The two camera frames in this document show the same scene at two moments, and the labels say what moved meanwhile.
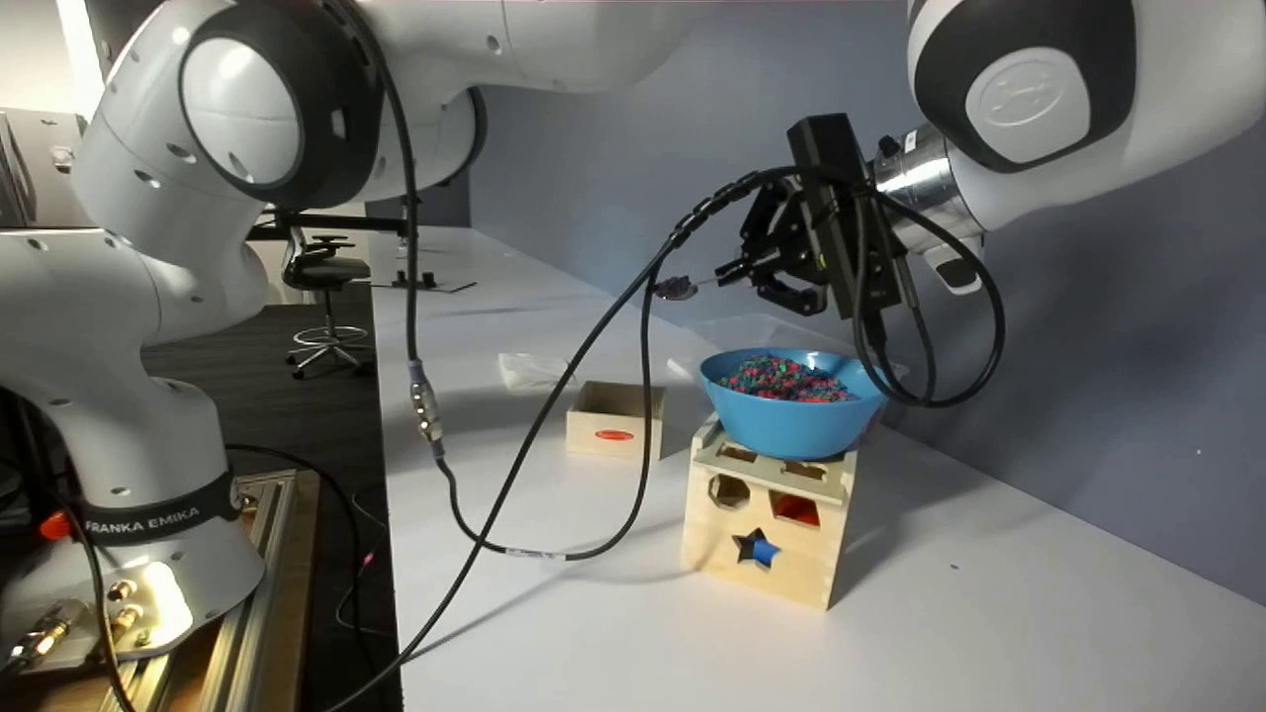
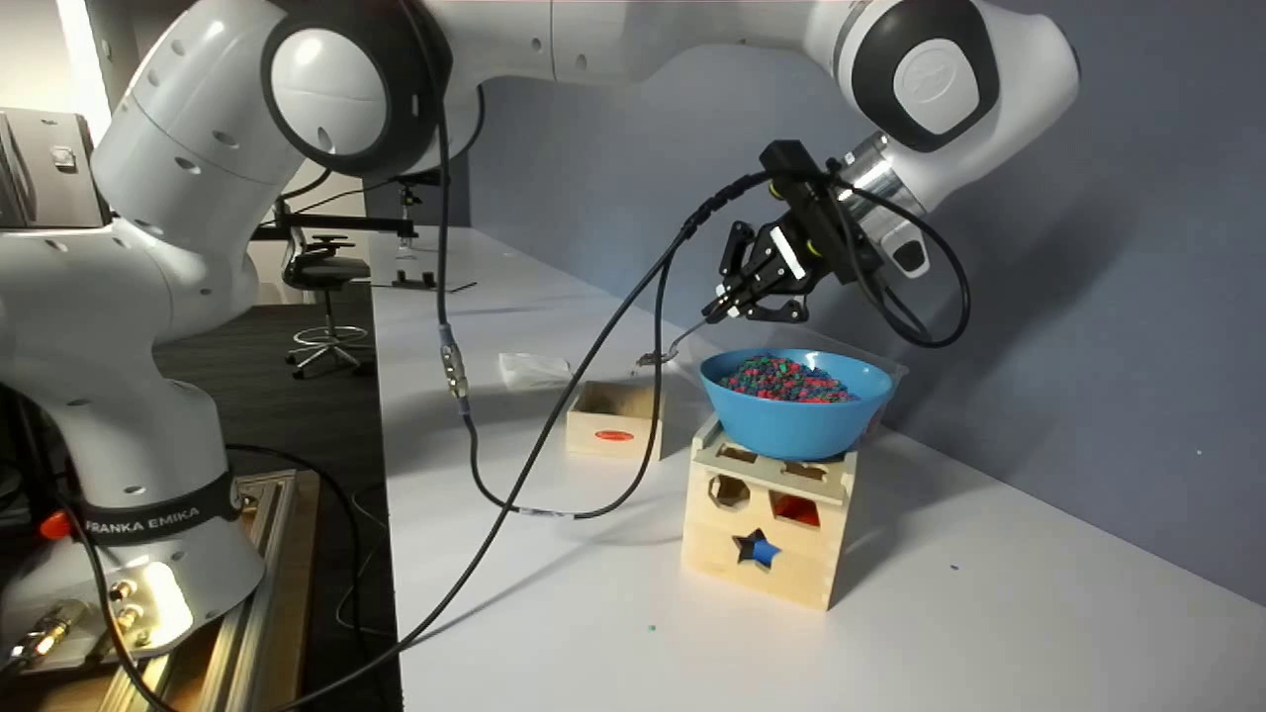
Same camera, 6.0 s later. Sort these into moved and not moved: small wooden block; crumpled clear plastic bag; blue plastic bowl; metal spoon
Moved: metal spoon
Not moved: small wooden block; crumpled clear plastic bag; blue plastic bowl
